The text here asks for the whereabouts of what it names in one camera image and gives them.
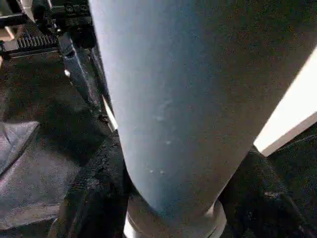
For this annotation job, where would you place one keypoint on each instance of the black mat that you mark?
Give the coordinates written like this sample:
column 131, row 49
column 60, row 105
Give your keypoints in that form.
column 44, row 148

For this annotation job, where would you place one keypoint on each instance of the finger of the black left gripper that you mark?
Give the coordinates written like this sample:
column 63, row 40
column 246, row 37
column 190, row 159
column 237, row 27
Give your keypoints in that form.
column 100, row 74
column 81, row 79

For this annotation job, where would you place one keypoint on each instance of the white plastic table top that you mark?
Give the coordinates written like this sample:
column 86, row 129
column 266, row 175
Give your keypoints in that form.
column 297, row 109

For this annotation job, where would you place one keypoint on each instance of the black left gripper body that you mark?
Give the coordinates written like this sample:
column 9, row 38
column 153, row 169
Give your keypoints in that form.
column 54, row 20

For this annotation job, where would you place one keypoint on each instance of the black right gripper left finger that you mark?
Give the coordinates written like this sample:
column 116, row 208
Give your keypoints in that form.
column 94, row 198

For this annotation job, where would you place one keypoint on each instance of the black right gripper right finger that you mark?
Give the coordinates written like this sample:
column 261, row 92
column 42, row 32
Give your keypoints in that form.
column 267, row 198

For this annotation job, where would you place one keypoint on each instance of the white plastic table leg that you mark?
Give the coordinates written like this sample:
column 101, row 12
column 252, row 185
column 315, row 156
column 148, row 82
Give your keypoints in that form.
column 198, row 99

